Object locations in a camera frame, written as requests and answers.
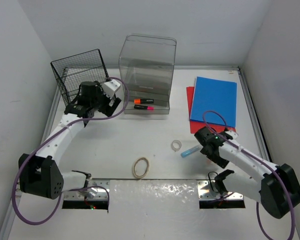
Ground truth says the metal mounting plate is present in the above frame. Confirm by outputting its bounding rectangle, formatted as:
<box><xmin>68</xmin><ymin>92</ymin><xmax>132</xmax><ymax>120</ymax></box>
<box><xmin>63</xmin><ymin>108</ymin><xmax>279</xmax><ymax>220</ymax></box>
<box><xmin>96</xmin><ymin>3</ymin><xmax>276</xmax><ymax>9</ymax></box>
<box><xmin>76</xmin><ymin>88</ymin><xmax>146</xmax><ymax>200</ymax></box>
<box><xmin>63</xmin><ymin>178</ymin><xmax>110</xmax><ymax>201</ymax></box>
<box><xmin>197</xmin><ymin>180</ymin><xmax>245</xmax><ymax>200</ymax></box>

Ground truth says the red folder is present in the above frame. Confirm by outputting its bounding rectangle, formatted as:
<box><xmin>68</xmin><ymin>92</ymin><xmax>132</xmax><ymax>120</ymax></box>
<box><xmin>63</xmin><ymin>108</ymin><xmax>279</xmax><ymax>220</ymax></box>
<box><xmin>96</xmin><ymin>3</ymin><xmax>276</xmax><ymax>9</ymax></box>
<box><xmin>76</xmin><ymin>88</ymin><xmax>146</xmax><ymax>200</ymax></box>
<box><xmin>186</xmin><ymin>81</ymin><xmax>237</xmax><ymax>134</ymax></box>

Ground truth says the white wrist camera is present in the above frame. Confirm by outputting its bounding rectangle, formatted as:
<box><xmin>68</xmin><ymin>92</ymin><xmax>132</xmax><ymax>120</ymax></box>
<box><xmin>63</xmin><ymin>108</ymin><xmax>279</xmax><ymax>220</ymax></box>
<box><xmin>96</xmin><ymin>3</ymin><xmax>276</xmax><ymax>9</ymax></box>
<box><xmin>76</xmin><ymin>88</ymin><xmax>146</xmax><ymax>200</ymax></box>
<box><xmin>222</xmin><ymin>129</ymin><xmax>239</xmax><ymax>140</ymax></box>
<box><xmin>101</xmin><ymin>79</ymin><xmax>121</xmax><ymax>99</ymax></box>

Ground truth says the clear plastic drawer organizer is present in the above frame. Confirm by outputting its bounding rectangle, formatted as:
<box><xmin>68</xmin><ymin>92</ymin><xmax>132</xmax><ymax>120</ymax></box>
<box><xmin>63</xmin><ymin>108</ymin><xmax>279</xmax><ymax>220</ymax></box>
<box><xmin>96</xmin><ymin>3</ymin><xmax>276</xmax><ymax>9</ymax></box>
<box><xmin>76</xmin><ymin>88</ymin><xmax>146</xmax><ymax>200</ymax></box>
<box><xmin>118</xmin><ymin>34</ymin><xmax>177</xmax><ymax>115</ymax></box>

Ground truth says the clear tape roll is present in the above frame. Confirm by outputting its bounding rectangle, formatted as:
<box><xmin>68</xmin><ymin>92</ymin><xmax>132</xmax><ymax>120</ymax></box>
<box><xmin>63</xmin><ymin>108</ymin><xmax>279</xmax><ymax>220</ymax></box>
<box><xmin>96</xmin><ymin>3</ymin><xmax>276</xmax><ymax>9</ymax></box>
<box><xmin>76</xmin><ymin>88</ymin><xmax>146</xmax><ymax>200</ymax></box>
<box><xmin>170</xmin><ymin>140</ymin><xmax>182</xmax><ymax>152</ymax></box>

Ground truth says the beige masking tape roll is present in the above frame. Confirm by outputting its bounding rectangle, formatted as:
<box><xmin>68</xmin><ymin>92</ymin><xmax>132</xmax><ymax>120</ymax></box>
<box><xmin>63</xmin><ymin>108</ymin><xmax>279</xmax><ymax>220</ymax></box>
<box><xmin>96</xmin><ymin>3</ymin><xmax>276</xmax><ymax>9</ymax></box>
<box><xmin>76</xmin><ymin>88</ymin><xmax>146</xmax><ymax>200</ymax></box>
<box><xmin>132</xmin><ymin>157</ymin><xmax>150</xmax><ymax>179</ymax></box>

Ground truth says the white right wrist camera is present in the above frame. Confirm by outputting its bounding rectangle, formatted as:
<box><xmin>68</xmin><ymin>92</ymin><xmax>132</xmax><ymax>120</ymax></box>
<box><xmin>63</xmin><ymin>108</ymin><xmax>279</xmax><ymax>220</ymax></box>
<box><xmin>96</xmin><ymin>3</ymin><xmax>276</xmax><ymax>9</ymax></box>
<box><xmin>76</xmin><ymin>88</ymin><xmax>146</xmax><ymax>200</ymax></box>
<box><xmin>222</xmin><ymin>129</ymin><xmax>239</xmax><ymax>140</ymax></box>

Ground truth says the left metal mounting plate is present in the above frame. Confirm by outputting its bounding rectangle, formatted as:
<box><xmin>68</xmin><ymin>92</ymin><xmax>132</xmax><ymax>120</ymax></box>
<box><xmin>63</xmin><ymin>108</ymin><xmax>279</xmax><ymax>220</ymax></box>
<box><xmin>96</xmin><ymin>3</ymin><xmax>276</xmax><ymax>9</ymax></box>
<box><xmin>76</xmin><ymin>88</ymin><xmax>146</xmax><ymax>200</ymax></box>
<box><xmin>63</xmin><ymin>178</ymin><xmax>110</xmax><ymax>201</ymax></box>

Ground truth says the pink black highlighter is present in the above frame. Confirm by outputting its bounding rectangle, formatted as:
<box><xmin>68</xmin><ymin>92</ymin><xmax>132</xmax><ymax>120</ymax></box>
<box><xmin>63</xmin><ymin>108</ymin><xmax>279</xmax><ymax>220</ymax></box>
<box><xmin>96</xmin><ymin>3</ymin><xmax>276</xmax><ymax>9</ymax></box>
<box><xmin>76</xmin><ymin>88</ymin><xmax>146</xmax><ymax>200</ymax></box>
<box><xmin>133</xmin><ymin>104</ymin><xmax>155</xmax><ymax>111</ymax></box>

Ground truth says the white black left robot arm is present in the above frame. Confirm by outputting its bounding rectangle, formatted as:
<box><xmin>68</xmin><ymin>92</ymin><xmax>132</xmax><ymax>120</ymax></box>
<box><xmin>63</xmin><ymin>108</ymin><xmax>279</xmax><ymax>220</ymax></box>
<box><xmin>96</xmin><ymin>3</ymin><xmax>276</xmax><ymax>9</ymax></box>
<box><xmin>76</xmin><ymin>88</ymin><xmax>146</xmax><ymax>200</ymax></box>
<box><xmin>17</xmin><ymin>77</ymin><xmax>124</xmax><ymax>200</ymax></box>

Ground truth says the blue folder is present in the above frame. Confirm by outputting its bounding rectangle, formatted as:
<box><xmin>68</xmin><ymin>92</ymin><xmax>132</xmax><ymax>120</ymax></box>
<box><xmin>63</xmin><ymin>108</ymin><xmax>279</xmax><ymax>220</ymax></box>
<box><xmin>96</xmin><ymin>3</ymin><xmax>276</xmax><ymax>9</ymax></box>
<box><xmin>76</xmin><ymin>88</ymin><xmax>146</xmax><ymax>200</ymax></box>
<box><xmin>189</xmin><ymin>76</ymin><xmax>237</xmax><ymax>128</ymax></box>

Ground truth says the black wire mesh shelf rack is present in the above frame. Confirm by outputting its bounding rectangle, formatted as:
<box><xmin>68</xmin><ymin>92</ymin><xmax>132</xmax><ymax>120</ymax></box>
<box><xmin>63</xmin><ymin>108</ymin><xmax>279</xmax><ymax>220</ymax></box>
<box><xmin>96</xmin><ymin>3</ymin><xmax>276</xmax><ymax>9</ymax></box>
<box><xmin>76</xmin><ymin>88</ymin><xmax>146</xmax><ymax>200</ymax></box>
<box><xmin>50</xmin><ymin>49</ymin><xmax>109</xmax><ymax>106</ymax></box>

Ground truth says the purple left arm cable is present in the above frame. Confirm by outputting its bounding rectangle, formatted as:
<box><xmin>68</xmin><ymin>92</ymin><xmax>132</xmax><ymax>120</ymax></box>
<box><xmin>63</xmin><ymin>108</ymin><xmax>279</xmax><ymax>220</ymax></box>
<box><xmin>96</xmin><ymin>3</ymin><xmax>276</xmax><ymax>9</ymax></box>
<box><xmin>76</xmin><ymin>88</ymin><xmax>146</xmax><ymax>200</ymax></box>
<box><xmin>11</xmin><ymin>76</ymin><xmax>130</xmax><ymax>223</ymax></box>

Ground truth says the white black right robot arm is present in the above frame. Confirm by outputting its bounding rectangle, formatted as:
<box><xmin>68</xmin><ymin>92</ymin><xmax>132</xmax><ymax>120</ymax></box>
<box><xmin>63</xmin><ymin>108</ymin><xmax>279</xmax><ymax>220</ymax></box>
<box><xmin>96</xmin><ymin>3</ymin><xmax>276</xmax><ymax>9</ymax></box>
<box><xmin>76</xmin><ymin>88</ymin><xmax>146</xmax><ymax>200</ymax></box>
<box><xmin>194</xmin><ymin>126</ymin><xmax>300</xmax><ymax>219</ymax></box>

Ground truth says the blue glue stick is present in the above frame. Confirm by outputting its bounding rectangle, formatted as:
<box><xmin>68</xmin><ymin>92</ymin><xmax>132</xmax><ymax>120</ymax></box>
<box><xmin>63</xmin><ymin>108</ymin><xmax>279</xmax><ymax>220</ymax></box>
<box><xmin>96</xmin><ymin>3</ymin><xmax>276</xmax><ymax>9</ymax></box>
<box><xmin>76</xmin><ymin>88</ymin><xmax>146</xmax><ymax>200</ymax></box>
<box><xmin>180</xmin><ymin>145</ymin><xmax>201</xmax><ymax>158</ymax></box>

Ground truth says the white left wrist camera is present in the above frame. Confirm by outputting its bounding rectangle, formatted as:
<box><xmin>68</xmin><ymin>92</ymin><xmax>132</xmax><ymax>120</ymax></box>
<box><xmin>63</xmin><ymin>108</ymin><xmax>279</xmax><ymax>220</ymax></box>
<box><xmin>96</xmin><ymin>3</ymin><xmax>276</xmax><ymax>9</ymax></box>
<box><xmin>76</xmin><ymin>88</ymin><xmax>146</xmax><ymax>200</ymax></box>
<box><xmin>101</xmin><ymin>79</ymin><xmax>121</xmax><ymax>99</ymax></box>

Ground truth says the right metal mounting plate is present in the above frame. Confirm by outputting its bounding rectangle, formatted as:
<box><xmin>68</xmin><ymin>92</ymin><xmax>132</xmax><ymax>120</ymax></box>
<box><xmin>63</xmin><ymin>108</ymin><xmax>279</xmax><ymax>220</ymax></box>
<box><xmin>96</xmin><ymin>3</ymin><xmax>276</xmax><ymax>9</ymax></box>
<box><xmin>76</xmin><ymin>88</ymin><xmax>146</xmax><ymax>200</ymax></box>
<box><xmin>197</xmin><ymin>180</ymin><xmax>245</xmax><ymax>200</ymax></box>

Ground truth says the orange black highlighter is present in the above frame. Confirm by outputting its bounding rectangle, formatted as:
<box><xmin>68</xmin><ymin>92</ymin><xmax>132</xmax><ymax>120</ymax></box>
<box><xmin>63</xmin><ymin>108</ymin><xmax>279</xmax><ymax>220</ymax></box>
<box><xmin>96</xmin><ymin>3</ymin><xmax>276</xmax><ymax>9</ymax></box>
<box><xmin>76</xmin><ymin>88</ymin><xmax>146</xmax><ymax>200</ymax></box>
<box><xmin>134</xmin><ymin>98</ymin><xmax>154</xmax><ymax>105</ymax></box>

